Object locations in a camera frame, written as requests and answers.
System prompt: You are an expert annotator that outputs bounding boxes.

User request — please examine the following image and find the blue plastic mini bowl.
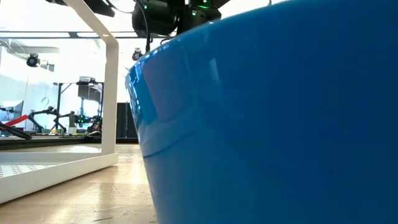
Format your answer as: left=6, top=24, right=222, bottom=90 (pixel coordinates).
left=125, top=0, right=398, bottom=224

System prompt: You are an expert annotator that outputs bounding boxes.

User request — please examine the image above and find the black ceiling spotlight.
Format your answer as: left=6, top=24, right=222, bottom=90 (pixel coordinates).
left=131, top=48, right=144, bottom=62
left=25, top=53, right=41, bottom=68

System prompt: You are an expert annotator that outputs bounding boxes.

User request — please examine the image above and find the white perforated metal tray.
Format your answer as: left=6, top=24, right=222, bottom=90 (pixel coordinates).
left=0, top=0, right=120, bottom=205

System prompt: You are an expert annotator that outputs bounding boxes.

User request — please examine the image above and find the grey ceiling duct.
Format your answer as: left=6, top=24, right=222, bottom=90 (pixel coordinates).
left=0, top=39, right=60, bottom=73

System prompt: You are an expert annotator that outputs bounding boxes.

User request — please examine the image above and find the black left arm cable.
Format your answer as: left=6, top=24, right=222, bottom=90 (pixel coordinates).
left=134, top=0, right=152, bottom=53

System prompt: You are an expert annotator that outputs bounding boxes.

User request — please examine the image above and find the red strip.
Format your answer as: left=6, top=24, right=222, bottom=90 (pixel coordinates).
left=2, top=114, right=29, bottom=128

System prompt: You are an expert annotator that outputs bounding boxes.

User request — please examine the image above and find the thick black cable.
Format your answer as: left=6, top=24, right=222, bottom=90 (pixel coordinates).
left=0, top=121, right=33, bottom=140

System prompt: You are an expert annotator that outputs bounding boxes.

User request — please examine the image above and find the black cabinet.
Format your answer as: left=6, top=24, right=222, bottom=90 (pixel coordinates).
left=116, top=102, right=139, bottom=139

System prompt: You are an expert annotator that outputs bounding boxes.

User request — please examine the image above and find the black ceiling rail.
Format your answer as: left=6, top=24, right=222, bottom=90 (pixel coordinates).
left=0, top=30, right=175, bottom=40

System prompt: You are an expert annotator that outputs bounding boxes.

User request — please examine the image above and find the black background workstation frame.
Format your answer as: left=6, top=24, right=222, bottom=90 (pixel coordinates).
left=52, top=76, right=105, bottom=134

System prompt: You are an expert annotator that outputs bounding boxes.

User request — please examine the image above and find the grey background monitor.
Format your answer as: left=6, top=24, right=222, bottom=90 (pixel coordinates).
left=0, top=100, right=25, bottom=124

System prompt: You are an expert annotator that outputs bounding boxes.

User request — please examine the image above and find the black aluminium table frame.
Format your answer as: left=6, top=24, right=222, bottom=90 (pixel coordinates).
left=0, top=136, right=140, bottom=151

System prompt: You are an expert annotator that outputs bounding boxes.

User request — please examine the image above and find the background monitor screen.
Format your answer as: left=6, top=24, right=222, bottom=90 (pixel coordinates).
left=76, top=83, right=103, bottom=103

